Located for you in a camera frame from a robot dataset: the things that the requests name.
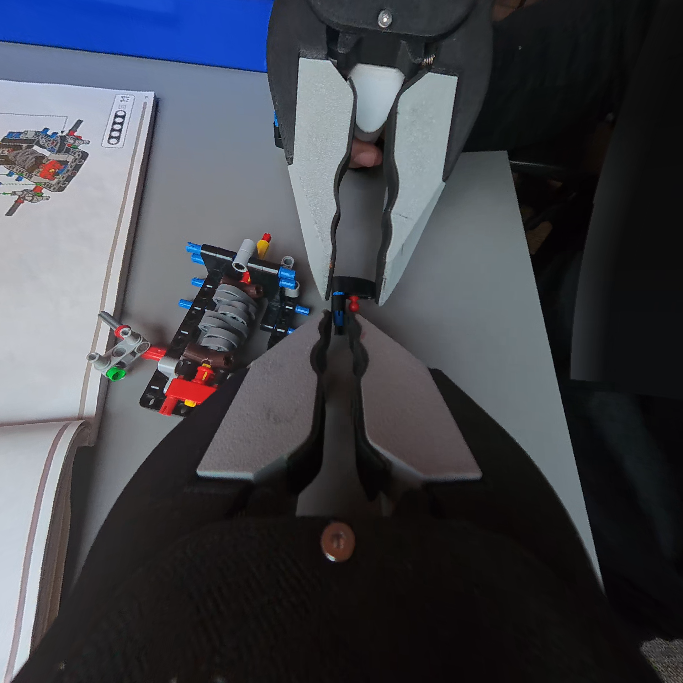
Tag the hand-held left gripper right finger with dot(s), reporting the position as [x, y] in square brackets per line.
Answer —
[421, 427]

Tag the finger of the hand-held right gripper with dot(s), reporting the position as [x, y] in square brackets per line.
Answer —
[421, 138]
[317, 133]

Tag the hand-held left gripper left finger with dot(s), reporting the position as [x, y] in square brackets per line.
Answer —
[256, 421]

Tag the black lego frame assembly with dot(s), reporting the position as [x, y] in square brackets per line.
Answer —
[229, 320]

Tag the small black lego subassembly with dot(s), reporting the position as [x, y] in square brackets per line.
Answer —
[352, 285]

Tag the person's right forearm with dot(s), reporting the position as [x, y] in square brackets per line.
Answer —
[533, 80]

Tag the person's right hand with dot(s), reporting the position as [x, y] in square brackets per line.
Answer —
[365, 154]

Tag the blue plastic bin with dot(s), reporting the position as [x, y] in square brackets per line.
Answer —
[133, 26]

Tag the white instruction booklet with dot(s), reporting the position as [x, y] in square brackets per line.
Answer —
[53, 293]

